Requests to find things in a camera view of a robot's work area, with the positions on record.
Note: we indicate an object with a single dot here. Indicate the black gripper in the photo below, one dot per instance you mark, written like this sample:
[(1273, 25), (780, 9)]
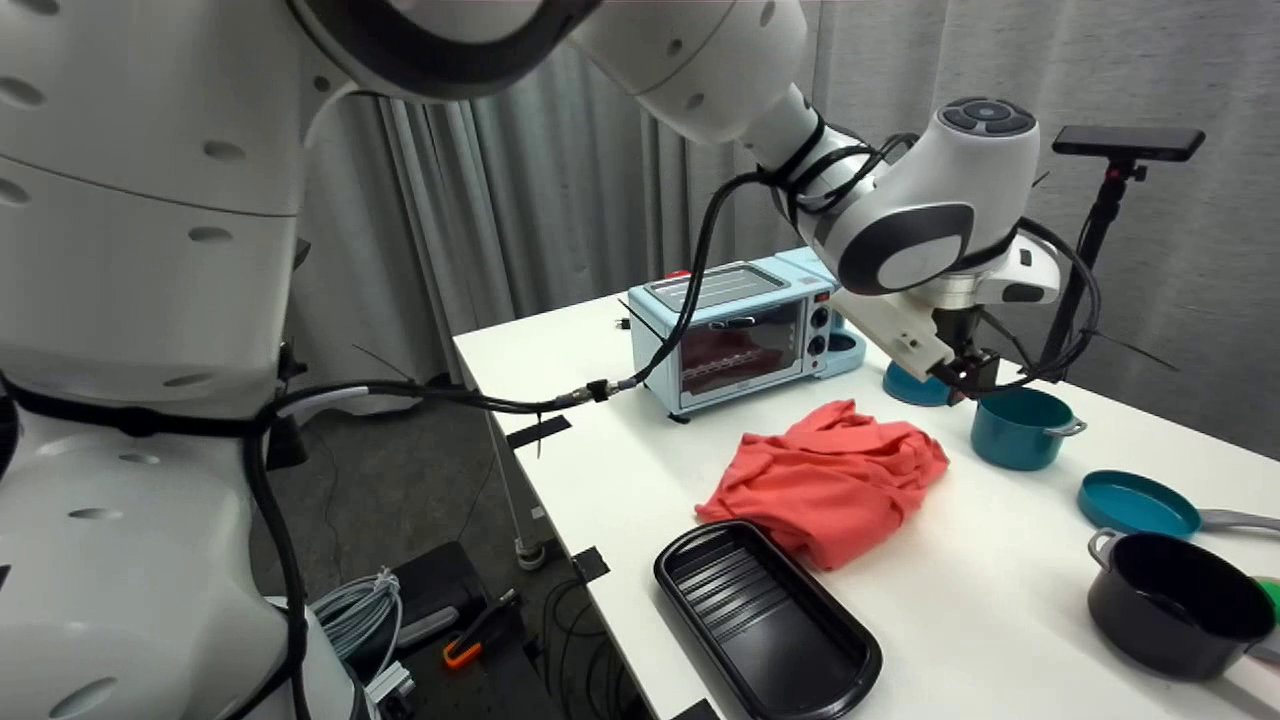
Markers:
[(967, 334)]

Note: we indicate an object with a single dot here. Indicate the red sweatshirt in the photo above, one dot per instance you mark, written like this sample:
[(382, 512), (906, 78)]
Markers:
[(825, 484)]

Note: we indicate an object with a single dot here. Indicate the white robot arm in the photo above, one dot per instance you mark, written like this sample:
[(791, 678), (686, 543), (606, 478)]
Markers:
[(133, 267)]

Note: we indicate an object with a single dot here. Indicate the teal toy pot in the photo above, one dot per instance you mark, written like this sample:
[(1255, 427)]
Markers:
[(1020, 433)]

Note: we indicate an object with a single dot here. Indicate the light blue toaster oven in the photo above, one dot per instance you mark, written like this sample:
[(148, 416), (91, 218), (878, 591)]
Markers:
[(726, 347)]

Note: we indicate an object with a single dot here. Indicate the black toy pot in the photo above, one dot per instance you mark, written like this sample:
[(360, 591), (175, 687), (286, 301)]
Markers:
[(1172, 605)]

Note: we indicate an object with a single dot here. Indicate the black ridged grill tray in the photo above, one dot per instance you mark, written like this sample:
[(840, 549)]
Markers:
[(765, 623)]

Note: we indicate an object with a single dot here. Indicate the small green toy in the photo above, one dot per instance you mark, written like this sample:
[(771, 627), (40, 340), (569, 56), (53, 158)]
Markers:
[(1269, 596)]

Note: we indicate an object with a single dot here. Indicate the small black tape piece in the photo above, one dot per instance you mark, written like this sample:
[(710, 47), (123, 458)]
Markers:
[(590, 564)]

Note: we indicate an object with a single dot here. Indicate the wide black tape patch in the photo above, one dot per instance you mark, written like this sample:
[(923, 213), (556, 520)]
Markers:
[(692, 714)]

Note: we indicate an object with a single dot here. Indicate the long black tape strip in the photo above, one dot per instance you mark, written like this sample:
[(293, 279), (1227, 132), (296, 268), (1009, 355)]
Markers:
[(537, 430)]

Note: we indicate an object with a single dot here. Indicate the black floor box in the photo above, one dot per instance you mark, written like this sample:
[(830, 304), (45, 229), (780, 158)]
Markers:
[(441, 581)]

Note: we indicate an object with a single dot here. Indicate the black camera tripod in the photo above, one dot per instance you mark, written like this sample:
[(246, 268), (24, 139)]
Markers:
[(1099, 247)]

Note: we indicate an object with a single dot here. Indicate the black stereo camera bar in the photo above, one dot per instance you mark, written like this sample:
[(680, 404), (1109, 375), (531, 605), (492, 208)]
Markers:
[(1125, 142)]

